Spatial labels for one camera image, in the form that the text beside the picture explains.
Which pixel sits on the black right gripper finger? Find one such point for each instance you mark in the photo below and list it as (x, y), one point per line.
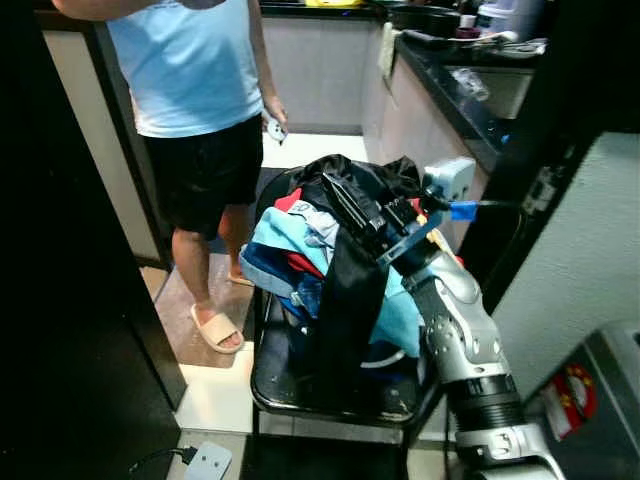
(373, 185)
(350, 207)

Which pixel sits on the long black trousers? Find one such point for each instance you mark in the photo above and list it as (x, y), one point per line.
(345, 300)

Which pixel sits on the small white controller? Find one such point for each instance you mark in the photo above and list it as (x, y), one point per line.
(277, 128)

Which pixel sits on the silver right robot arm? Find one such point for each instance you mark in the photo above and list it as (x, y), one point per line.
(460, 330)

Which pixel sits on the grey washing machine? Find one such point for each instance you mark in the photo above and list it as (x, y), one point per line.
(615, 360)

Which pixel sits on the person's left hand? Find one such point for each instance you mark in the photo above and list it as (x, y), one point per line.
(272, 105)

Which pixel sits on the crumpled black garment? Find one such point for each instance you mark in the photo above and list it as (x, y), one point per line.
(340, 168)

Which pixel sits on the yellow cloth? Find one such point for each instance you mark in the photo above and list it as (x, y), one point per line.
(437, 240)

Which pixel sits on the light blue garment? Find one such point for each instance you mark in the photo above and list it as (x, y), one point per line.
(290, 235)

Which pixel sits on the red garment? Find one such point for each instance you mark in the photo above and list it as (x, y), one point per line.
(303, 265)

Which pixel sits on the dark blue jeans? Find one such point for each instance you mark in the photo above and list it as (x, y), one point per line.
(265, 278)

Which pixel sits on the kitchen counter with black top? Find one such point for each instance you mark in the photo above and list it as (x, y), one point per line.
(440, 85)

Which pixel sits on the beige hanging towel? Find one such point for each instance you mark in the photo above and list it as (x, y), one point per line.
(387, 50)

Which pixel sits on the clear plastic wrapper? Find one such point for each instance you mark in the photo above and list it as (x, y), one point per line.
(472, 85)

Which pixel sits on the navy garment with white stripe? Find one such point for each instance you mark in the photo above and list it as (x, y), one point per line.
(392, 362)

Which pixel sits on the black chair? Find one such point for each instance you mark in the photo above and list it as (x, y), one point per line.
(290, 385)

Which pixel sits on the white plastic bottle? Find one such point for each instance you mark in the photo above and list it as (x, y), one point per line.
(498, 16)

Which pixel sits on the person in light blue shirt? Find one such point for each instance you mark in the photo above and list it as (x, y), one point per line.
(190, 70)

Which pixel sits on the black floor mat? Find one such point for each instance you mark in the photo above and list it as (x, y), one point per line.
(320, 460)

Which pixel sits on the red white sticker label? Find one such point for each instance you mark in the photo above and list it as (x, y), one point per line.
(575, 395)

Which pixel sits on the white floor power adapter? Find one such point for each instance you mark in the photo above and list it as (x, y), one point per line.
(208, 462)

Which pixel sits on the black door panel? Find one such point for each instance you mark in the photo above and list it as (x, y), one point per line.
(60, 300)

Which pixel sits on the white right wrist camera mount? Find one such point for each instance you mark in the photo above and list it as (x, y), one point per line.
(450, 178)

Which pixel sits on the black cabinet frame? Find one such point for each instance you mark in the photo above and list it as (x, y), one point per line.
(580, 60)

